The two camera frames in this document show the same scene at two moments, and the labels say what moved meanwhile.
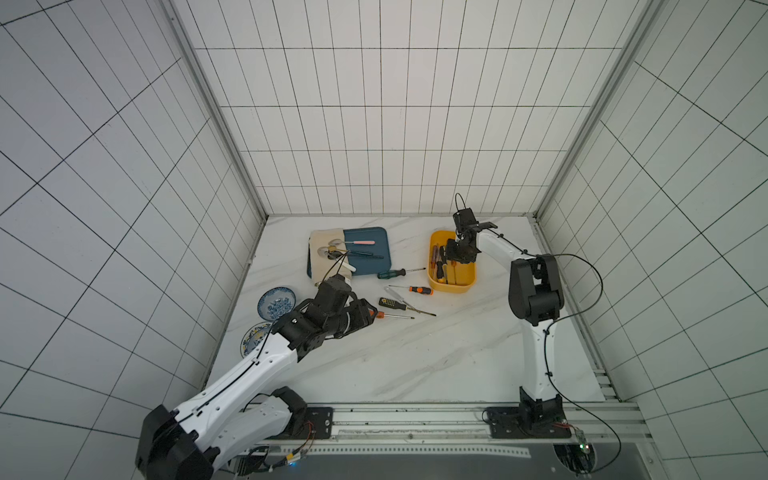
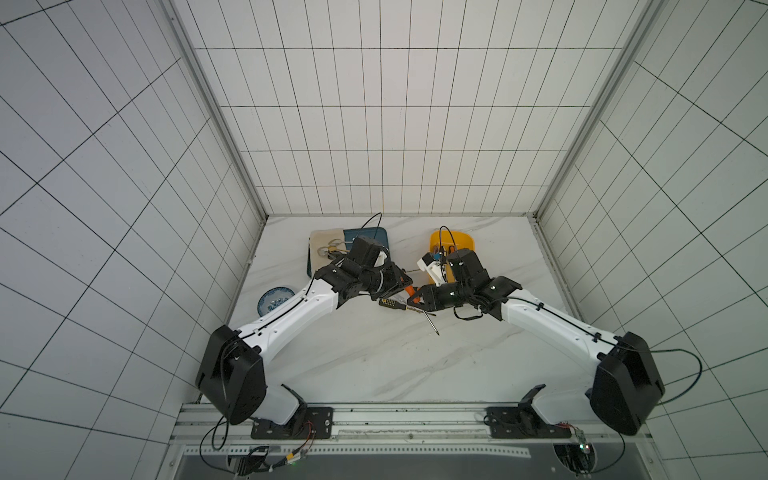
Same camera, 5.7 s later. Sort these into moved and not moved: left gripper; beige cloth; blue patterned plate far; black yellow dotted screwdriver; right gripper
Moved: right gripper; left gripper
Not moved: black yellow dotted screwdriver; blue patterned plate far; beige cloth
